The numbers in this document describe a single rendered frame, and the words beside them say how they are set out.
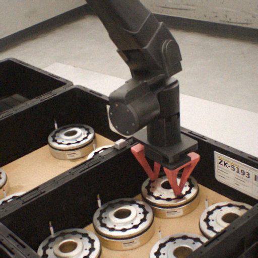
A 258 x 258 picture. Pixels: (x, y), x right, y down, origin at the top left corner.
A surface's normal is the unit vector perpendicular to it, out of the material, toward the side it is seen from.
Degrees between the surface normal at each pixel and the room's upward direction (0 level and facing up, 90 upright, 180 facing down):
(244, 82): 0
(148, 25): 76
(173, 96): 92
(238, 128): 0
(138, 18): 67
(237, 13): 90
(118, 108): 88
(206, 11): 90
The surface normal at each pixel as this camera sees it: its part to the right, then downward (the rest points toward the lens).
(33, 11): 0.75, 0.25
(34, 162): -0.11, -0.87
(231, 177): -0.75, 0.40
